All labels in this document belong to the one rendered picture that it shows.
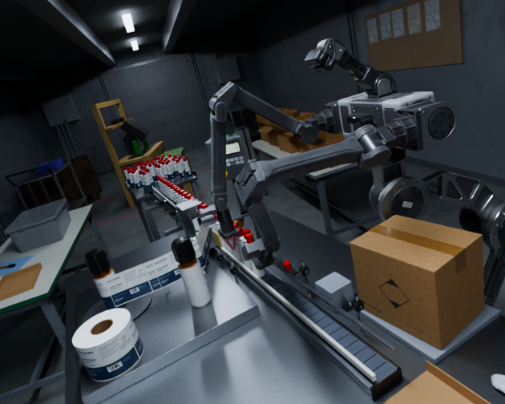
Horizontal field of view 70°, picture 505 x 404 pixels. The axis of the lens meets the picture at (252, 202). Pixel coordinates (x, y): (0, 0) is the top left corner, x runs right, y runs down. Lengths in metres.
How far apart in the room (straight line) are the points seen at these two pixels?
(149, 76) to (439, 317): 10.05
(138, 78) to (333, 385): 10.01
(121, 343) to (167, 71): 9.69
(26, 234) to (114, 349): 2.20
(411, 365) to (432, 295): 0.23
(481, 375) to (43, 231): 3.05
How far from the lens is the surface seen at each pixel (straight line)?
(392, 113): 1.25
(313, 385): 1.21
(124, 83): 10.70
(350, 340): 1.25
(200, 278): 1.51
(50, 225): 3.39
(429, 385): 1.19
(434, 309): 1.17
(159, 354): 1.43
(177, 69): 10.73
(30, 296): 2.59
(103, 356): 1.39
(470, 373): 1.24
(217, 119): 1.37
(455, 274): 1.19
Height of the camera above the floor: 1.73
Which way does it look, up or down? 20 degrees down
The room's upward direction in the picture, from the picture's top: 15 degrees counter-clockwise
